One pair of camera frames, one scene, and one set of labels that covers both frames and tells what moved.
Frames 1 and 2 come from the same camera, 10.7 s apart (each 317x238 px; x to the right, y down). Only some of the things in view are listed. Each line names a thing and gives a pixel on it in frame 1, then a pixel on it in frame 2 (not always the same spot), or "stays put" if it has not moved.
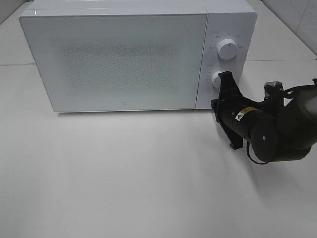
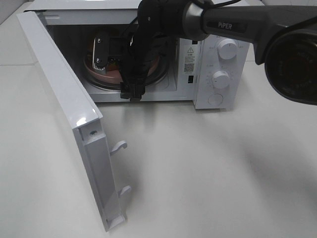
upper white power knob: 228,49 stays put
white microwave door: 118,62 -> 83,114
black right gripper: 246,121 -> 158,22
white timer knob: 216,80 stays put
